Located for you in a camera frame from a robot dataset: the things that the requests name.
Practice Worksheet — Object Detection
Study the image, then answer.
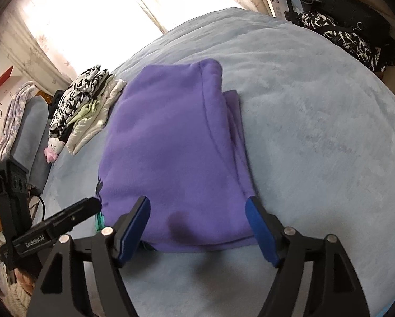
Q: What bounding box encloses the purple fleece hoodie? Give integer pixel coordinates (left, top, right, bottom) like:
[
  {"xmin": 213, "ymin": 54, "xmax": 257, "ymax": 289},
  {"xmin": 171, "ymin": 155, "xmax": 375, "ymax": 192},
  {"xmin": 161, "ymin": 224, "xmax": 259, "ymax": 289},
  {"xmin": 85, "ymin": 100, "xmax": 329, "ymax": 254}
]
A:
[{"xmin": 97, "ymin": 59, "xmax": 255, "ymax": 252}]

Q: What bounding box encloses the grey pillow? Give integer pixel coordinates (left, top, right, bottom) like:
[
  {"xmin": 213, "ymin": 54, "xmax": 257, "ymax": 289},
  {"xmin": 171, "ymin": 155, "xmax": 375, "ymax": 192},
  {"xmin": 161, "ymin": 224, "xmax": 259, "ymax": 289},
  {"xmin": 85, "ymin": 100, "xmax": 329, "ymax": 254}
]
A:
[{"xmin": 10, "ymin": 96, "xmax": 51, "ymax": 193}]

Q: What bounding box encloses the pink white plush toy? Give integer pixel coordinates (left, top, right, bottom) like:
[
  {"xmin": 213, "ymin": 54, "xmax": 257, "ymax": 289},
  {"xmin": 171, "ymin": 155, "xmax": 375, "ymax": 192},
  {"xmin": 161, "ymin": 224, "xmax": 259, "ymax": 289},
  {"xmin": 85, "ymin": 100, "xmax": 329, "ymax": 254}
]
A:
[{"xmin": 44, "ymin": 137, "xmax": 65, "ymax": 163}]

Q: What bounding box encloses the cream padded jacket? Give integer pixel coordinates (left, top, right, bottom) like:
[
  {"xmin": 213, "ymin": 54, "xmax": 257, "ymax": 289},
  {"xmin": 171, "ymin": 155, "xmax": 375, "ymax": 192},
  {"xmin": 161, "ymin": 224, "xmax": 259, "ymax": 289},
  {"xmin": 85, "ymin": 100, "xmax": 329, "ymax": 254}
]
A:
[{"xmin": 66, "ymin": 78, "xmax": 126, "ymax": 156}]

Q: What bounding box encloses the grey-blue fleece blanket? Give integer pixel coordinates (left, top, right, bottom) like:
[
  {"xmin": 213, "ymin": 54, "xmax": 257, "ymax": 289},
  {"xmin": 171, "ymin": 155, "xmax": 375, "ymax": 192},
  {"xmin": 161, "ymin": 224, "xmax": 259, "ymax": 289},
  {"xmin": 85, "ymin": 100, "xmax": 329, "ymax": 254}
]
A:
[{"xmin": 42, "ymin": 8, "xmax": 395, "ymax": 316}]

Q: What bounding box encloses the white curtain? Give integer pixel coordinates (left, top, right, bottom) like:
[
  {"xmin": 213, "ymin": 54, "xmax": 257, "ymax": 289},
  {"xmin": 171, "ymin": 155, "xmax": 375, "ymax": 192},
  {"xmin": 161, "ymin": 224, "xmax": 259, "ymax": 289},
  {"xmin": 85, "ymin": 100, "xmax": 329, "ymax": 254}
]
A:
[{"xmin": 0, "ymin": 0, "xmax": 271, "ymax": 92}]

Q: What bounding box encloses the black white patterned hanging garment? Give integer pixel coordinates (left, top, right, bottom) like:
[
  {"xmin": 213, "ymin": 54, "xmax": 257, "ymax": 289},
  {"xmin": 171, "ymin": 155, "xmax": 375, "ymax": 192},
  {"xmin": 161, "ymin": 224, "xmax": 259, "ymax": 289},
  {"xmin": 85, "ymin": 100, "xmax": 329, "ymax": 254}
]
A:
[{"xmin": 296, "ymin": 11, "xmax": 395, "ymax": 72}]

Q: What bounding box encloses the black cable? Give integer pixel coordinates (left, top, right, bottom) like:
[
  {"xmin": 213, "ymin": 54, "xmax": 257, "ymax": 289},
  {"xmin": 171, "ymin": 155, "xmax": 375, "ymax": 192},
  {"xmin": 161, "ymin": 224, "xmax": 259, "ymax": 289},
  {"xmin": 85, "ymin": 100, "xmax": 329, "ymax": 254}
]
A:
[{"xmin": 29, "ymin": 187, "xmax": 46, "ymax": 225}]

